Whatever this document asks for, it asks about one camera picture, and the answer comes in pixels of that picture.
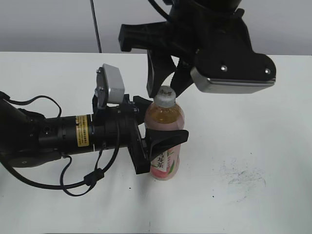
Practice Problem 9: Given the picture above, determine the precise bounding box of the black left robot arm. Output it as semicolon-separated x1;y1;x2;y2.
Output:
0;93;189;174

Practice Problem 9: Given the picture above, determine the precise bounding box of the peach oolong tea bottle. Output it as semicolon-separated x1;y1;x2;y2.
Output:
144;103;184;180

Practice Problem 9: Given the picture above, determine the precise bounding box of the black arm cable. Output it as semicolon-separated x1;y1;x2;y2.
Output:
0;95;120;197
147;0;171;22

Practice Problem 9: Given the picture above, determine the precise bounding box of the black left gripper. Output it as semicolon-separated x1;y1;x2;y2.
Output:
92;94;189;175

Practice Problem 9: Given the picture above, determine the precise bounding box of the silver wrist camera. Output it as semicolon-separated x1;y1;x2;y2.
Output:
95;63;125;109
190;67;276;94

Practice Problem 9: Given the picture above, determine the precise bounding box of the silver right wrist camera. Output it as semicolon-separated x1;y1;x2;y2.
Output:
190;67;276;94

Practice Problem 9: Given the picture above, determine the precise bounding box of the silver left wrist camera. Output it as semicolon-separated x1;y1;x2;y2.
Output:
95;63;125;109

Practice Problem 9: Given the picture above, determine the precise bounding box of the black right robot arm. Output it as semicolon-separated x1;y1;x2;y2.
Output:
118;0;276;98

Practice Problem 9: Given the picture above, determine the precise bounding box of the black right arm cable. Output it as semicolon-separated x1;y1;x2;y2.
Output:
147;0;171;22

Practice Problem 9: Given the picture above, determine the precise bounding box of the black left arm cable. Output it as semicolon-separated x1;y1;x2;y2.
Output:
0;95;120;197

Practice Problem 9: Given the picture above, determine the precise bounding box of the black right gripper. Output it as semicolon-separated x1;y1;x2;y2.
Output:
118;4;276;98

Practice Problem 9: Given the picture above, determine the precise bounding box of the white bottle cap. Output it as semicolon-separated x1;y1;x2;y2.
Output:
153;86;176;108

